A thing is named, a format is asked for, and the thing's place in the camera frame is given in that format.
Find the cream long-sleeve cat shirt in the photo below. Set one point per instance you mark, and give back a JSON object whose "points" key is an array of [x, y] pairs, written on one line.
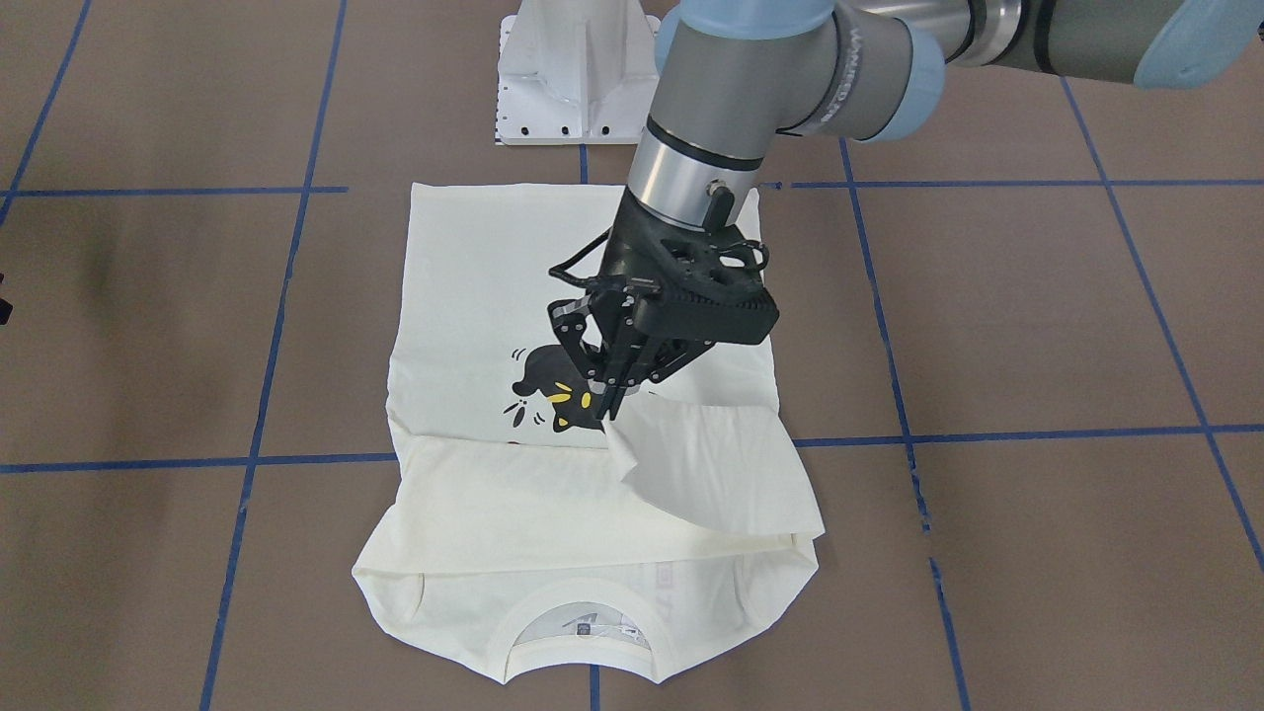
{"points": [[525, 532]]}

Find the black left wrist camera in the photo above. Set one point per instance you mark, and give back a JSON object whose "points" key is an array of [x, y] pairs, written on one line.
{"points": [[710, 287]]}

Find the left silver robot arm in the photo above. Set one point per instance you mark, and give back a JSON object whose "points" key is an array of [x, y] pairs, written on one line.
{"points": [[735, 74]]}

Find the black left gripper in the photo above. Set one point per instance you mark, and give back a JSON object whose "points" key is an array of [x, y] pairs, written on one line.
{"points": [[632, 255]]}

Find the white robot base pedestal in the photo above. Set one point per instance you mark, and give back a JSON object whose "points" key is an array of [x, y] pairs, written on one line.
{"points": [[575, 72]]}

